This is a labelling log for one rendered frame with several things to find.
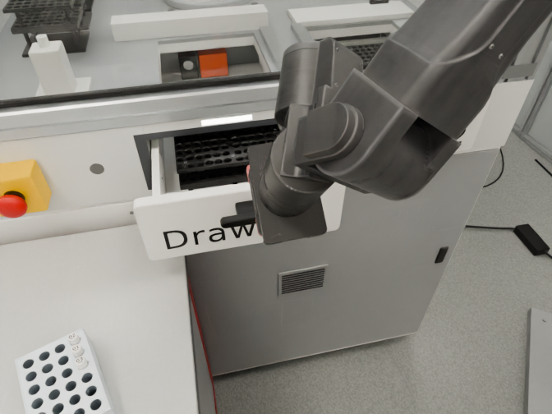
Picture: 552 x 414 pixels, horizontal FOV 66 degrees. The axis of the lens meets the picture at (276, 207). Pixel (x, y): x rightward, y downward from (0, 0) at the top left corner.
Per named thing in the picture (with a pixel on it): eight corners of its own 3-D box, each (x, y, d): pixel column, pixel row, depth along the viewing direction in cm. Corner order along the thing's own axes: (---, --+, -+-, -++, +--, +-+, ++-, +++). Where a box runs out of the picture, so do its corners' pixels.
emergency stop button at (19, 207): (30, 218, 63) (19, 199, 60) (1, 223, 62) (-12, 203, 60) (34, 204, 65) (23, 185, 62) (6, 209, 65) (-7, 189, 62)
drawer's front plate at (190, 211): (339, 230, 66) (347, 176, 59) (149, 261, 62) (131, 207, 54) (335, 222, 68) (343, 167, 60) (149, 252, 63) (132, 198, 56)
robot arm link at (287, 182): (267, 183, 31) (342, 195, 31) (279, 97, 32) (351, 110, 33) (259, 203, 38) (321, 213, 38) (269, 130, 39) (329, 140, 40)
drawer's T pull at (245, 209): (277, 221, 57) (277, 213, 56) (221, 230, 56) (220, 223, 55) (271, 203, 59) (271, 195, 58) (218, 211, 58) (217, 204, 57)
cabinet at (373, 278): (418, 343, 141) (511, 146, 85) (94, 414, 125) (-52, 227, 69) (329, 167, 208) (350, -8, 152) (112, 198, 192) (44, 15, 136)
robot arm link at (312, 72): (347, 146, 25) (428, 186, 30) (364, -23, 27) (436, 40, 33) (232, 175, 34) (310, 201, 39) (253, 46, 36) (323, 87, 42)
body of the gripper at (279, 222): (305, 143, 46) (319, 116, 39) (324, 236, 44) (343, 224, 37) (246, 151, 45) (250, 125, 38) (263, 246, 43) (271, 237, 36)
